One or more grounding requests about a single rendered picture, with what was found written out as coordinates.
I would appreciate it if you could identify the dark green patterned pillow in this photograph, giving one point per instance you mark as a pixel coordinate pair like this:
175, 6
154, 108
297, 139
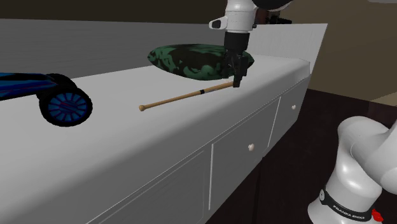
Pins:
189, 60

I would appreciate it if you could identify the wooden baseball bat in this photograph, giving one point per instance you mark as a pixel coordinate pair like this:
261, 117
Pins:
183, 96

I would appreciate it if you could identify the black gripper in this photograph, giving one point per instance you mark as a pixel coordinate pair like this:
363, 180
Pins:
236, 42

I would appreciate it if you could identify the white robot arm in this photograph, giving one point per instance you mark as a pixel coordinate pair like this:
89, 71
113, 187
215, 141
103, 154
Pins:
356, 155

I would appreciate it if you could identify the blue black wheeled toy vehicle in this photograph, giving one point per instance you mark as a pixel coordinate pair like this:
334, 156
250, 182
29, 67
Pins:
66, 104

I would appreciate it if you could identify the white bed with drawers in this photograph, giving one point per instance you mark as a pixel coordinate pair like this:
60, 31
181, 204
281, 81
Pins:
149, 145

